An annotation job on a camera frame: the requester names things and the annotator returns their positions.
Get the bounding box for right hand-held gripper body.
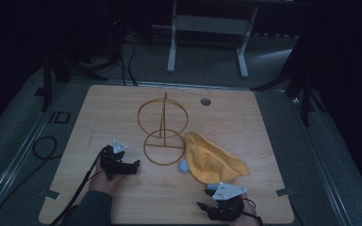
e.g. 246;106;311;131
206;182;248;222

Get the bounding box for light blue soft piece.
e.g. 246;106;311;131
178;158;190;173

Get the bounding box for gold wire hat stand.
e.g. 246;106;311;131
137;91;189;167

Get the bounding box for yellow cloth hat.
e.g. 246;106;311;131
184;131;251;186

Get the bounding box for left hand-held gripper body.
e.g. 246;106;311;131
100;138;134;182

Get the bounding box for person's right hand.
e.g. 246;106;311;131
228;192;262;226

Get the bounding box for black looped floor cable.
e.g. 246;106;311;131
31;135;59;161

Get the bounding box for white metal desk frame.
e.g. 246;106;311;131
166;0;261;80

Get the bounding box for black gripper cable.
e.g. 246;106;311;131
240;197;264;226
49;150;108;226

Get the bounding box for grey tape strip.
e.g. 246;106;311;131
44;189;61;201
275;186;294;198

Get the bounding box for black hanging cables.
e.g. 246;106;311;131
118;39;139;88

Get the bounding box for black tripod stand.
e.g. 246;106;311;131
250;29;328;127
33;53;109;113

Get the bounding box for person's left hand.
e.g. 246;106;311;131
89;158;124;198

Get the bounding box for black rectangular floor frame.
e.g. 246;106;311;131
47;110;73;125

